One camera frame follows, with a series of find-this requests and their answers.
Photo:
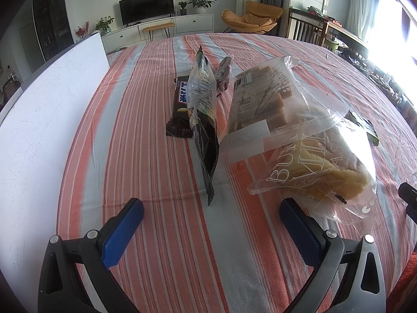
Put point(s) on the dark wooden dining furniture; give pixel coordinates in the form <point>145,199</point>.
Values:
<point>9,88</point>

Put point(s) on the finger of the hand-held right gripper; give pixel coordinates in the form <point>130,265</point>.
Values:
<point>409,202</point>

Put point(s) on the clear bag of bread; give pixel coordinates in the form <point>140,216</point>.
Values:
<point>325,169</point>

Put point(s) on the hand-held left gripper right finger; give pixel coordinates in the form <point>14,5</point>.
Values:
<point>303,234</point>

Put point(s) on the window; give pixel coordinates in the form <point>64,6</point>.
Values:
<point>394,29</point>

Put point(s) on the pile of clothes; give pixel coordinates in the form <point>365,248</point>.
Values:
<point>316,10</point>

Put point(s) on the black television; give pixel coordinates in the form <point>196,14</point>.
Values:
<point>146,6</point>

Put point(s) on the row of cluttered containers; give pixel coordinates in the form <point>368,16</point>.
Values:
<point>384,78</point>

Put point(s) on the green wafer packet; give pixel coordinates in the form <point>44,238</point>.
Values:
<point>366,127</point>

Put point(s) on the red flowers in vase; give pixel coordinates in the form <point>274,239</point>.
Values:
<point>82,31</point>

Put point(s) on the black snack packet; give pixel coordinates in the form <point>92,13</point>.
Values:
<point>203,111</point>

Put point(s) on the green bin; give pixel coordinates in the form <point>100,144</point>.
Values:
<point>333,44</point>

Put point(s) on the white cardboard box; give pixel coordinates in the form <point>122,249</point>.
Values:
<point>49,120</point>

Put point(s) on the red grey striped tablecloth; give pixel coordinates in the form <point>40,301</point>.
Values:
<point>146,169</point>

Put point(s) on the dark glass cabinet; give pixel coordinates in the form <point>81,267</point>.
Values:
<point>52,19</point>

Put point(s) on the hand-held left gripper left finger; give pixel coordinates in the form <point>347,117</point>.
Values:
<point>122,234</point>

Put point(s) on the orange lounge chair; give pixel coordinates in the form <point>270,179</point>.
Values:
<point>257,16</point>

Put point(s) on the large potted plant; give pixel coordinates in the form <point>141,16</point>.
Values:
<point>200,3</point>

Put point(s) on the brown chocolate bar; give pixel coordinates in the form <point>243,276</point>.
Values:
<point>179,104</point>

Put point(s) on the small brown snack packet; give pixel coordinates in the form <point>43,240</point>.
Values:
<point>223,71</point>

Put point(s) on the person's orange fuzzy clothing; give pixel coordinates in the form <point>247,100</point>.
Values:
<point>404,287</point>

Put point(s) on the wooden stool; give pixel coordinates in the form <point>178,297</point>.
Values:
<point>158,26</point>

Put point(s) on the clear bag of brown cakes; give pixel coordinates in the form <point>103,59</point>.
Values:
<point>260,104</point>

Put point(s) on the plant beside white vase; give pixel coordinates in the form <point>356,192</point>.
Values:
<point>105,24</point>

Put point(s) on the small potted plant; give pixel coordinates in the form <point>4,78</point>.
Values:
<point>182,8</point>

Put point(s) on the white curtain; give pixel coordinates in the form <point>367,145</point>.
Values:
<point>360,3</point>

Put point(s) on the white television cabinet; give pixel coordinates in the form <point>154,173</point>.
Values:
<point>192,26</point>

